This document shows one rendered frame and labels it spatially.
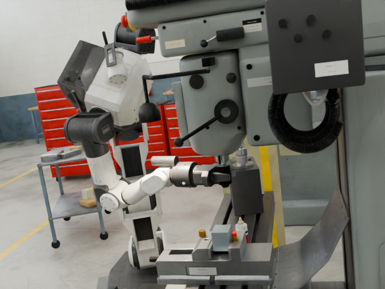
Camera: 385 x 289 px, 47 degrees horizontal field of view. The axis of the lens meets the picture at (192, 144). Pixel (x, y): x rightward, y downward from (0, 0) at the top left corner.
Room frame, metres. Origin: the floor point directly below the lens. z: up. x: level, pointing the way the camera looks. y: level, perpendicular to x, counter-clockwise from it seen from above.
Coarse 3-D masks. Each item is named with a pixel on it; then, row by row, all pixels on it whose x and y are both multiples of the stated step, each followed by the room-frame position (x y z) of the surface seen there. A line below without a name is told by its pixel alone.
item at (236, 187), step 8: (232, 160) 1.85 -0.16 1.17; (248, 160) 1.84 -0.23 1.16; (232, 168) 1.77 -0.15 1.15; (240, 168) 1.73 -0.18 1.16; (248, 168) 1.73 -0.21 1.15; (256, 168) 1.72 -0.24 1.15; (232, 176) 1.71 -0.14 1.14; (240, 176) 1.71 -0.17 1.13; (248, 176) 1.71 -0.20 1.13; (256, 176) 1.71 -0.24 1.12; (232, 184) 1.71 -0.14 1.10; (240, 184) 1.71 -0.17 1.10; (248, 184) 1.71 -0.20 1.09; (256, 184) 1.71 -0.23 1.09; (232, 192) 1.72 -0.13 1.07; (240, 192) 1.71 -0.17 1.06; (248, 192) 1.71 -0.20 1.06; (256, 192) 1.71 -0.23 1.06; (232, 200) 1.79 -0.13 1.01; (240, 200) 1.71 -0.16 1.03; (248, 200) 1.71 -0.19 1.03; (256, 200) 1.71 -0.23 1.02; (240, 208) 1.71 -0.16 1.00; (248, 208) 1.71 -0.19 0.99; (256, 208) 1.71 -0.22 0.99
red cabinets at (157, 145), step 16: (48, 96) 6.57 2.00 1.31; (64, 96) 6.53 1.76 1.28; (48, 112) 6.58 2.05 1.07; (64, 112) 6.54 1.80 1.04; (160, 112) 6.25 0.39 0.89; (48, 128) 6.59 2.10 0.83; (160, 128) 6.25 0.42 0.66; (176, 128) 6.14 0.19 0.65; (48, 144) 6.59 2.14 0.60; (64, 144) 6.55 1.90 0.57; (160, 144) 6.26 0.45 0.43; (192, 160) 6.07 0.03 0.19; (208, 160) 5.99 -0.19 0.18; (64, 176) 6.58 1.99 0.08
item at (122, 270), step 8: (128, 256) 2.34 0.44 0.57; (120, 264) 2.26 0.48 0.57; (128, 264) 2.24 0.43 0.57; (112, 272) 2.17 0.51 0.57; (120, 272) 2.16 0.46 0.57; (128, 272) 2.15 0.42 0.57; (136, 272) 2.14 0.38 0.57; (144, 272) 2.12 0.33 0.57; (152, 272) 2.11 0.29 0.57; (112, 280) 2.08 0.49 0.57; (120, 280) 2.07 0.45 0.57; (128, 280) 2.06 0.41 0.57; (136, 280) 2.05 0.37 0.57; (144, 280) 2.04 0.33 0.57; (152, 280) 2.03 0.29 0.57; (112, 288) 1.85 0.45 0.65; (120, 288) 1.99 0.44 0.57; (128, 288) 1.98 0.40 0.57; (136, 288) 1.93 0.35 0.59
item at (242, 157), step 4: (236, 152) 1.76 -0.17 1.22; (240, 152) 1.75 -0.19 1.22; (244, 152) 1.75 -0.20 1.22; (236, 156) 1.77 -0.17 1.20; (240, 156) 1.75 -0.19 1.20; (244, 156) 1.75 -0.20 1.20; (240, 160) 1.75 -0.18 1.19; (244, 160) 1.75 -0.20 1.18; (240, 164) 1.75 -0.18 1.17; (244, 164) 1.75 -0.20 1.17
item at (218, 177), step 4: (212, 176) 1.39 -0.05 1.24; (216, 176) 1.39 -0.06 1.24; (220, 176) 1.38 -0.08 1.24; (224, 176) 1.38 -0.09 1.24; (228, 176) 1.37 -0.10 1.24; (212, 180) 1.39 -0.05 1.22; (216, 180) 1.39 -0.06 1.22; (220, 180) 1.38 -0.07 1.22; (224, 180) 1.38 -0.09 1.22; (228, 180) 1.37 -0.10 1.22
